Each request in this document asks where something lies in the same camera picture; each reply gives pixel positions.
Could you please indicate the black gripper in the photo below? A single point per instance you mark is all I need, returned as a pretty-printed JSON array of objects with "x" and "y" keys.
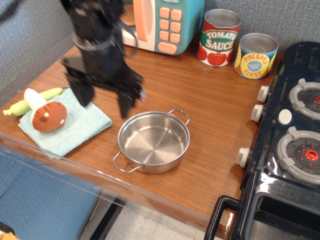
[{"x": 103, "y": 66}]

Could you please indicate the brown plush mushroom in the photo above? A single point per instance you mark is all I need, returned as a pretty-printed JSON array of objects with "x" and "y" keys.
[{"x": 48, "y": 117}]

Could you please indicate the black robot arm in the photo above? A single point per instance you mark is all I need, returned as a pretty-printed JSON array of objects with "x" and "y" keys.
[{"x": 98, "y": 35}]

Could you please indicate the light blue folded cloth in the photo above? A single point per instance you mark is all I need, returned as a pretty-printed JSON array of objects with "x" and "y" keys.
[{"x": 82, "y": 123}]

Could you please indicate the teal toy microwave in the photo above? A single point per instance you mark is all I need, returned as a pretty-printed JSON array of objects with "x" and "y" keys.
[{"x": 162, "y": 26}]

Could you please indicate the clear acrylic barrier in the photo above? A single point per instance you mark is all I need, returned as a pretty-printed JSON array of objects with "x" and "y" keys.
[{"x": 84, "y": 197}]

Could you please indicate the tomato sauce can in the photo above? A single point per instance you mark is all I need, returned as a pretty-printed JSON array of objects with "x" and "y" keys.
[{"x": 220, "y": 30}]

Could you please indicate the pineapple slices can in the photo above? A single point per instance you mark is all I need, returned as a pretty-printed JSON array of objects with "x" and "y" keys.
[{"x": 255, "y": 56}]

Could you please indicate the black toy stove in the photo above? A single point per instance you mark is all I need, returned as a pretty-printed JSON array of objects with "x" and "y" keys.
[{"x": 280, "y": 188}]

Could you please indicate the steel pot with handles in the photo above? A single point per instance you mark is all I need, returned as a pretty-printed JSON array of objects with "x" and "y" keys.
[{"x": 153, "y": 142}]

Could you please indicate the spoon with green handle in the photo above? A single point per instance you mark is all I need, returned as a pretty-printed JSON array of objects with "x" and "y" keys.
[{"x": 33, "y": 100}]

